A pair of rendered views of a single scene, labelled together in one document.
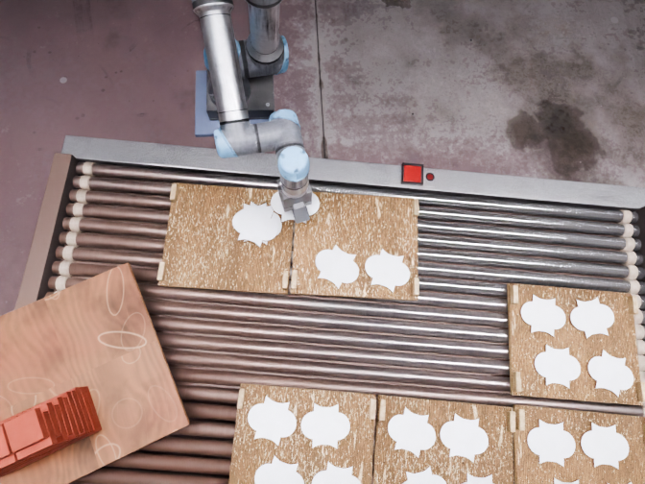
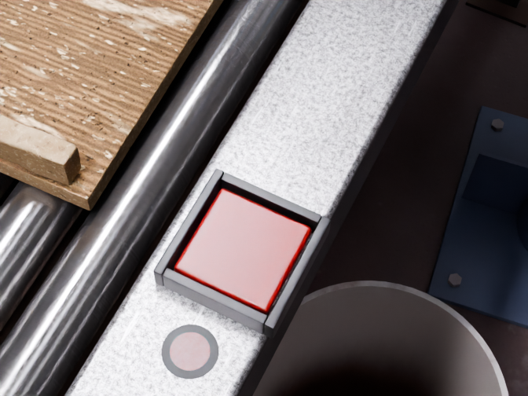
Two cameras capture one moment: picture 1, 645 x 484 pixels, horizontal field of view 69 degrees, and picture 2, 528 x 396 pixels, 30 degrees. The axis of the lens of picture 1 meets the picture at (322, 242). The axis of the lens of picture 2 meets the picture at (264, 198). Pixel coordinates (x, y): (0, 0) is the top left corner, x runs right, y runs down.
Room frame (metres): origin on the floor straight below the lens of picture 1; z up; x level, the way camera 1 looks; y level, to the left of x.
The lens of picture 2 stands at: (0.85, -0.48, 1.44)
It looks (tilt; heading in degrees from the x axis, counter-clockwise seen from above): 61 degrees down; 119
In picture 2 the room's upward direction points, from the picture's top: 2 degrees clockwise
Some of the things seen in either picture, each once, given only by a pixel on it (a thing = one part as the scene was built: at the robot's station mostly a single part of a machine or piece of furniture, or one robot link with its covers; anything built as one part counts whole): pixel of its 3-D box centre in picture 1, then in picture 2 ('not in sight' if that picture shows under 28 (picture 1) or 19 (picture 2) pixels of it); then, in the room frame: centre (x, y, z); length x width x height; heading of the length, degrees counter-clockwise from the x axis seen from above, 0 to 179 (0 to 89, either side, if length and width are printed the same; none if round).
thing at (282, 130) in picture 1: (279, 134); not in sight; (0.58, 0.15, 1.32); 0.11 x 0.11 x 0.08; 21
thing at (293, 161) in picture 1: (294, 167); not in sight; (0.50, 0.10, 1.32); 0.09 x 0.08 x 0.11; 21
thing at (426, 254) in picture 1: (356, 249); not in sight; (0.43, -0.12, 0.90); 1.95 x 0.05 x 0.05; 95
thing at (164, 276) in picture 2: (412, 174); (243, 251); (0.72, -0.27, 0.92); 0.08 x 0.08 x 0.02; 5
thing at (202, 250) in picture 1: (229, 237); not in sight; (0.39, 0.30, 0.93); 0.41 x 0.35 x 0.02; 96
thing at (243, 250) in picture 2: (412, 174); (243, 251); (0.72, -0.27, 0.92); 0.06 x 0.06 x 0.01; 5
